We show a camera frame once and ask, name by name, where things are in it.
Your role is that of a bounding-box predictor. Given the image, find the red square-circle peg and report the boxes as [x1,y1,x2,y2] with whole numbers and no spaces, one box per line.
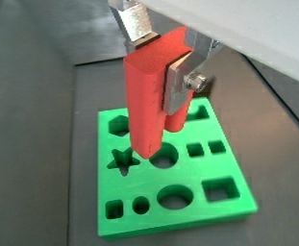
[122,27,192,159]

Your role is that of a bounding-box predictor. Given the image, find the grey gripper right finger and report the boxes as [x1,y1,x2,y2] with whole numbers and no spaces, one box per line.
[163,27,221,115]

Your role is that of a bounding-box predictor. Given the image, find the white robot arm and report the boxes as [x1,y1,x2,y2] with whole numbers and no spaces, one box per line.
[108,0,299,114]

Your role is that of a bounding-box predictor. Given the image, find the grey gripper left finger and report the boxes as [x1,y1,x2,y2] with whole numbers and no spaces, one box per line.
[108,0,160,53]

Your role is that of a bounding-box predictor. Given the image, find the green shape sorting board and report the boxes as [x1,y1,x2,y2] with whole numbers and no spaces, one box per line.
[97,98,257,239]

